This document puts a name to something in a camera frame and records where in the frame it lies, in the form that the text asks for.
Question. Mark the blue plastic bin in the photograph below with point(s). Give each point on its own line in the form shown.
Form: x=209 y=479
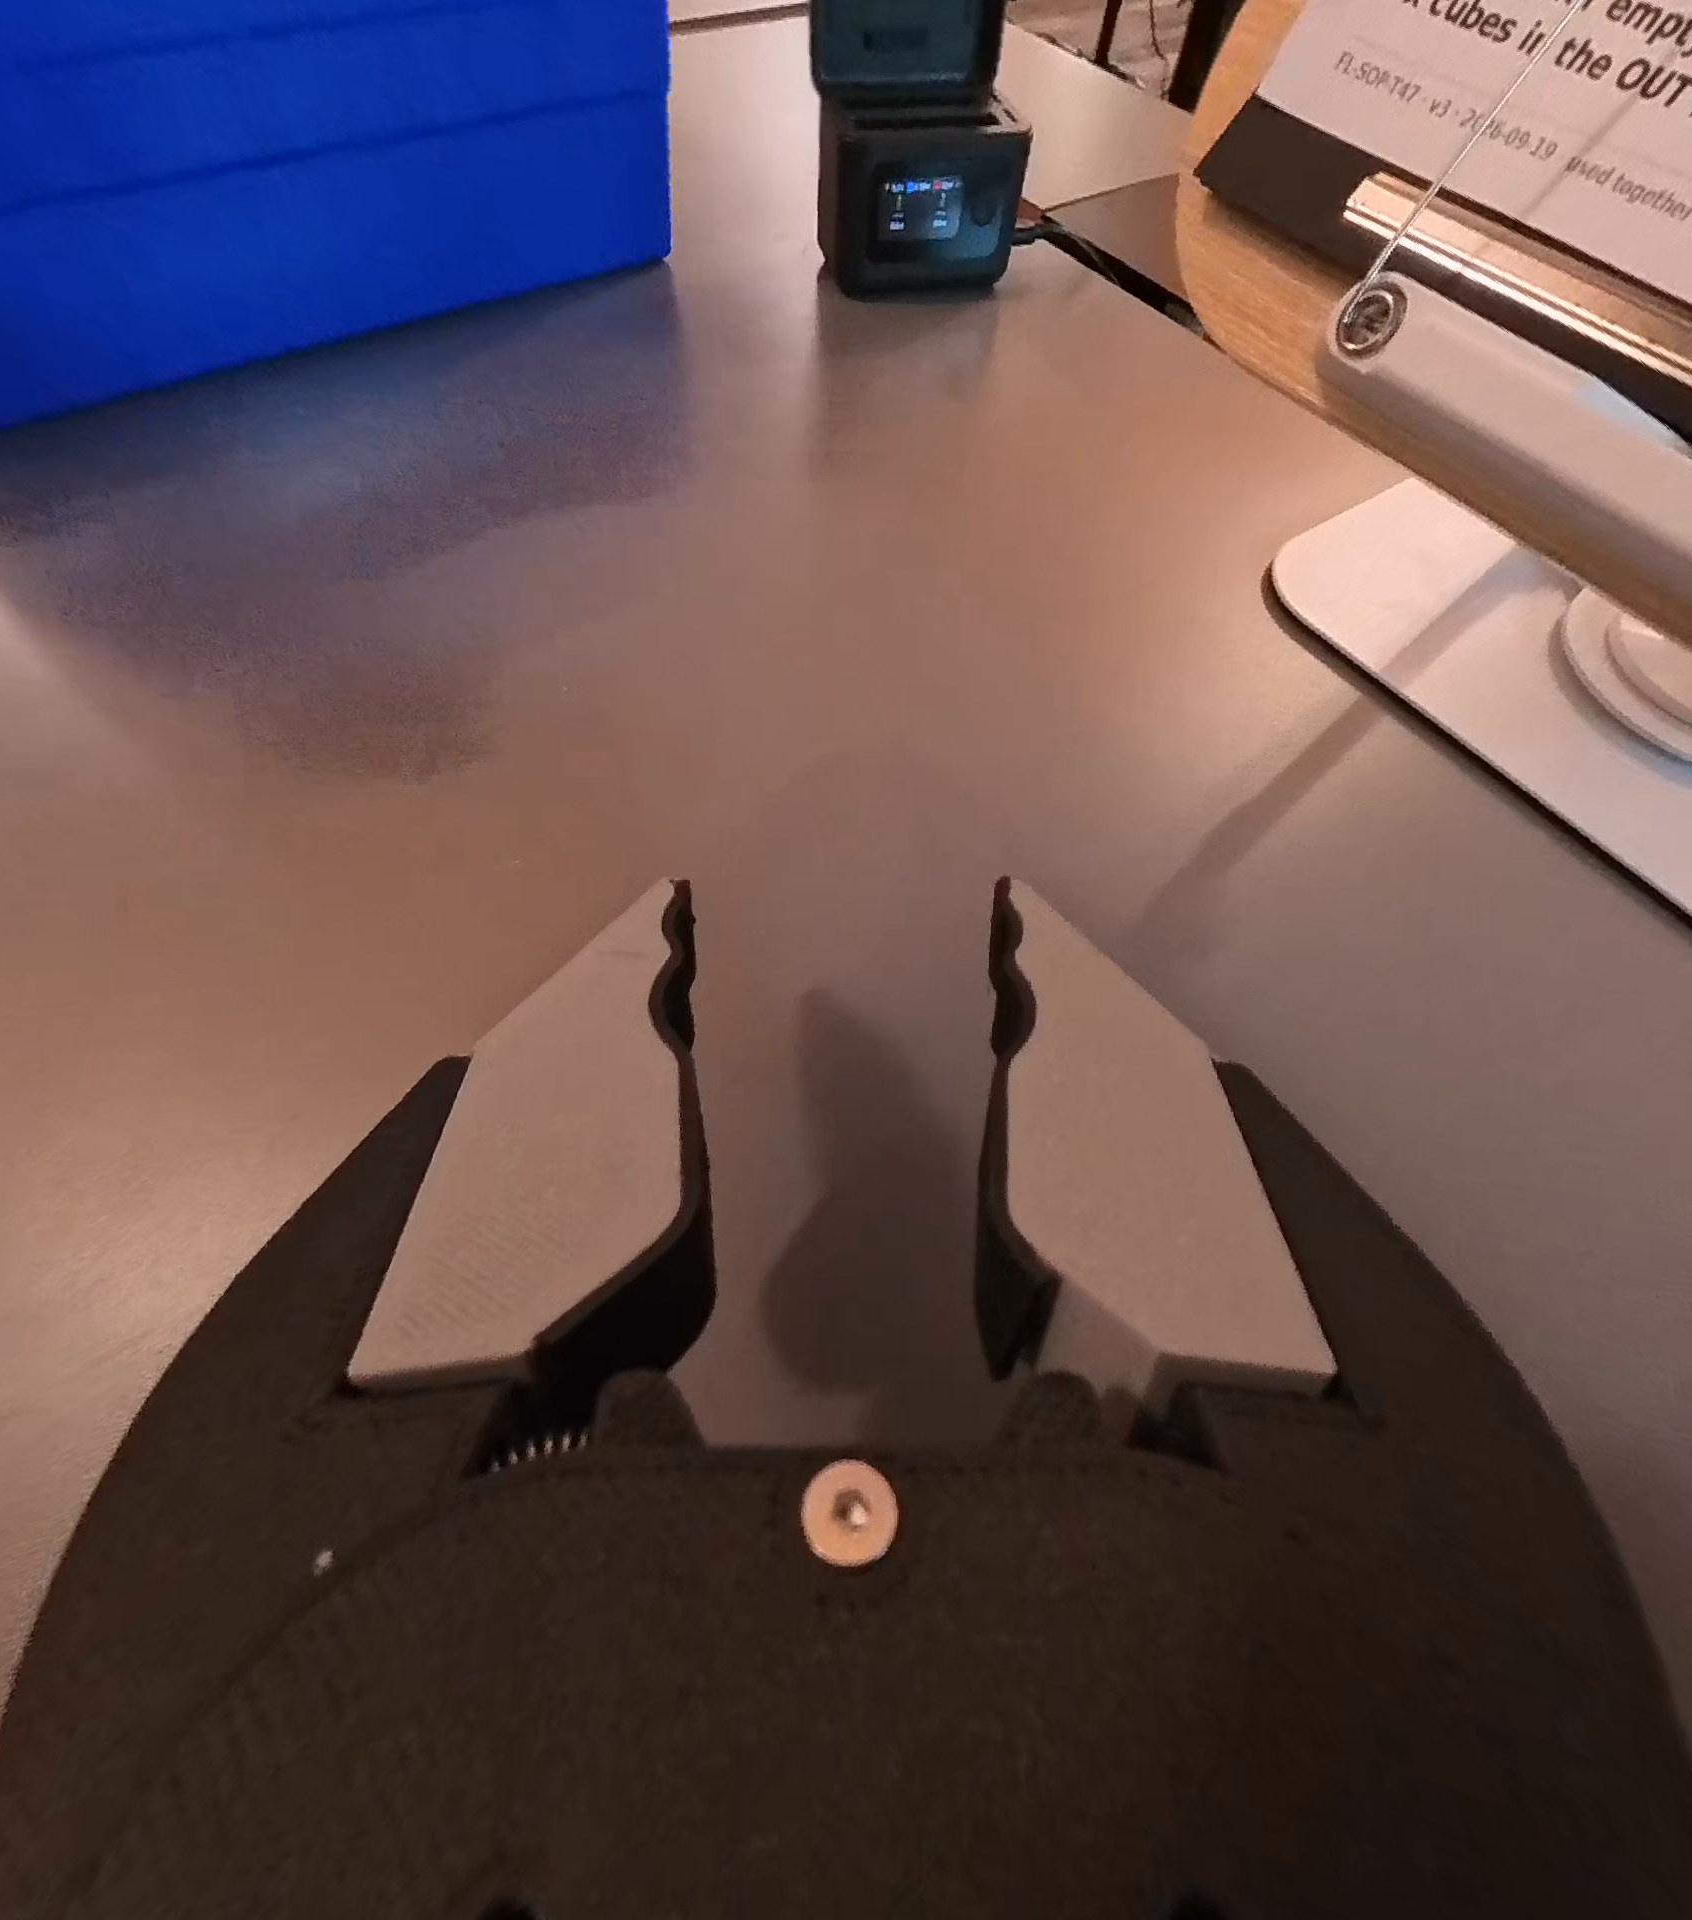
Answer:
x=261 y=195

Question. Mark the instruction sheet on stand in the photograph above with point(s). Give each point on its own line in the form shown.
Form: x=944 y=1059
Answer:
x=1462 y=420

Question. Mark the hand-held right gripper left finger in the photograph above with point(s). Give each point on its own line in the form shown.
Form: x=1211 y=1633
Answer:
x=545 y=1200

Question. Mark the black charging case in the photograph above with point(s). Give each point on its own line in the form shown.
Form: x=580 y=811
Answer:
x=923 y=209

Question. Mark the printed instruction sheet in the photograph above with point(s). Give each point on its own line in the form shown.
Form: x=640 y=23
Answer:
x=1568 y=135

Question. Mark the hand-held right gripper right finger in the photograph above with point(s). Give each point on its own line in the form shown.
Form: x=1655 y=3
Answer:
x=1132 y=1200

